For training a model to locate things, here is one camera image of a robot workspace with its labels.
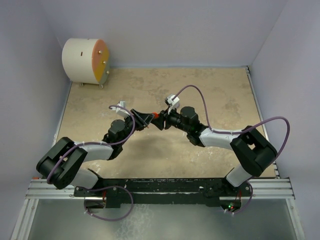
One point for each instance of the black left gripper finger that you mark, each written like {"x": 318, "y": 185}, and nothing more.
{"x": 145, "y": 121}
{"x": 138, "y": 114}

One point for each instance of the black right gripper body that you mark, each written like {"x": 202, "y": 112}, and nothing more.
{"x": 172, "y": 119}

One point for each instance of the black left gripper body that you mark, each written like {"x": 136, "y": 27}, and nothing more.
{"x": 138, "y": 122}

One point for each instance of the orange earbud charging case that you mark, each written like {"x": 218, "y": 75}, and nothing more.
{"x": 155, "y": 114}

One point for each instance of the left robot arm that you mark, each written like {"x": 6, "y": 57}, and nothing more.
{"x": 61, "y": 164}

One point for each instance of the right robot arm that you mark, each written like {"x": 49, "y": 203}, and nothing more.
{"x": 253, "y": 151}

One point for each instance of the round tricolour drawer cabinet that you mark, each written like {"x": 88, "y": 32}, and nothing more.
{"x": 86, "y": 61}

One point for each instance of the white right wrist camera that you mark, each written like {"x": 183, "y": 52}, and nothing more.
{"x": 173, "y": 102}

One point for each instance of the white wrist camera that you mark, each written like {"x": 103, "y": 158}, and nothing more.
{"x": 121, "y": 109}
{"x": 173, "y": 102}

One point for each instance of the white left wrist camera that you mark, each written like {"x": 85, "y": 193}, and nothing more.
{"x": 121, "y": 109}

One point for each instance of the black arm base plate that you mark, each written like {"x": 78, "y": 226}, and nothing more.
{"x": 211, "y": 192}

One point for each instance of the aluminium rail frame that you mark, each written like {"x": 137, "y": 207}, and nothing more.
{"x": 262, "y": 208}

